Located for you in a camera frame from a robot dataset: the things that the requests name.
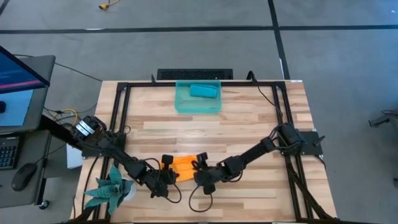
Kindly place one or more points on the teal plastic basket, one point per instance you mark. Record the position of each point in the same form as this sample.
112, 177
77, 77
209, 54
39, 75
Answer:
199, 107

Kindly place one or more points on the black computer monitor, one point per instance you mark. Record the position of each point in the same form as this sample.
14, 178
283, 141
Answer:
18, 76

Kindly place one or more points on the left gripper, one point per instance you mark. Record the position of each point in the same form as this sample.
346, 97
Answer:
168, 179

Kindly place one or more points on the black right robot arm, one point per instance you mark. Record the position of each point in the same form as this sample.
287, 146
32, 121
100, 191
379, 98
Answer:
255, 151

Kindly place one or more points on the grey chair base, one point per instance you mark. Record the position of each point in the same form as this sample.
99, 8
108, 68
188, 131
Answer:
381, 120

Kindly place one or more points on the black computer mouse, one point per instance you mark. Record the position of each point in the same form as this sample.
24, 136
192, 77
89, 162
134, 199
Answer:
23, 177

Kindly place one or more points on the blue microfiber towel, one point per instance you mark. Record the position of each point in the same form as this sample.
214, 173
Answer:
203, 91

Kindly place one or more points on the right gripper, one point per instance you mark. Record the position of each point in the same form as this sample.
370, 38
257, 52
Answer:
208, 175

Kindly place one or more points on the black caster wheel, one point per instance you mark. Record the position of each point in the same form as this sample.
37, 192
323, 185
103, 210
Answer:
44, 204

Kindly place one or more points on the orange microfiber towel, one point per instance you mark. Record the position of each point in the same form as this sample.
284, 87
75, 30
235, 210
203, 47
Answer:
185, 169

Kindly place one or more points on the grey framed screen panel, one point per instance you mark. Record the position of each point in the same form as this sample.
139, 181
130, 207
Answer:
43, 93

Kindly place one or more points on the white plant pot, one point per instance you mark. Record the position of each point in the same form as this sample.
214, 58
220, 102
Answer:
132, 190

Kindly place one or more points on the green artificial plant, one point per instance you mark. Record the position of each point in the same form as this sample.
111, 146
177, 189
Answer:
109, 191

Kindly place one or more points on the black metal table frame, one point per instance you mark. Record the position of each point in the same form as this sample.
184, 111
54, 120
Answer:
149, 84

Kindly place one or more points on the white box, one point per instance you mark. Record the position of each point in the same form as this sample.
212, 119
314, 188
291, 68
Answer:
74, 158

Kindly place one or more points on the grey desk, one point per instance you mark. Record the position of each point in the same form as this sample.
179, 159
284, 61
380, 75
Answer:
6, 194

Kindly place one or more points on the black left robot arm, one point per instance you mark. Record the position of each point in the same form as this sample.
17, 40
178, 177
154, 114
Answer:
136, 169

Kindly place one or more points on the black keyboard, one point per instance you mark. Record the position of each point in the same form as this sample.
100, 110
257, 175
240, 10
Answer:
8, 154

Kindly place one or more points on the yellow floor plug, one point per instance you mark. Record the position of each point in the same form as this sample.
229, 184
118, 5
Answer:
104, 6

